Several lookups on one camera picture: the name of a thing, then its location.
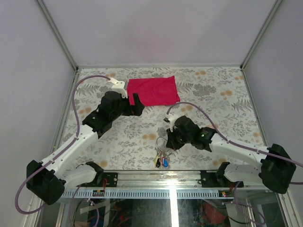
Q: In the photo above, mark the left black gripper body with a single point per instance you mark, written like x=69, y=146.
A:
x=131, y=110

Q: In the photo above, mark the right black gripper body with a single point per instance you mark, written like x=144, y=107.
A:
x=178, y=139

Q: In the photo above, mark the bunch of metal keys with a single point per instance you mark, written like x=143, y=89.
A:
x=161, y=160

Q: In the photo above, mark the silver wire keyring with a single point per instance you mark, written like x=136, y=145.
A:
x=161, y=144

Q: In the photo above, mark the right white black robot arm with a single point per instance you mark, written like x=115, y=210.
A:
x=270, y=166

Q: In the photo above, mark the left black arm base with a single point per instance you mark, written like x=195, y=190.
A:
x=104, y=177

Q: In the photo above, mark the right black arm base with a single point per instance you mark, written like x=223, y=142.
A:
x=213, y=180

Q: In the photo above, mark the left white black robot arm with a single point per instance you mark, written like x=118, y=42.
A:
x=49, y=178

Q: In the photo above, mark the folded red cloth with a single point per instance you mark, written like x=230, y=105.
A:
x=154, y=91

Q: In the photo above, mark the floral patterned table mat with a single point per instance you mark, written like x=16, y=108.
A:
x=210, y=96

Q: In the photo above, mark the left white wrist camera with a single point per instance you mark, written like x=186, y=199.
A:
x=119, y=87

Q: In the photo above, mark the aluminium mounting rail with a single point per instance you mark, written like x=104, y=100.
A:
x=159, y=179

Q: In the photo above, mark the white slotted cable duct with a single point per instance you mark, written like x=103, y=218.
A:
x=141, y=194

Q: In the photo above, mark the left aluminium frame post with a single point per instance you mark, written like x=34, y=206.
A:
x=62, y=44

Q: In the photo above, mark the aluminium frame post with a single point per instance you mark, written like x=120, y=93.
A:
x=62, y=44
x=275, y=8

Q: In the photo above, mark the right aluminium frame post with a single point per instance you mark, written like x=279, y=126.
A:
x=275, y=8

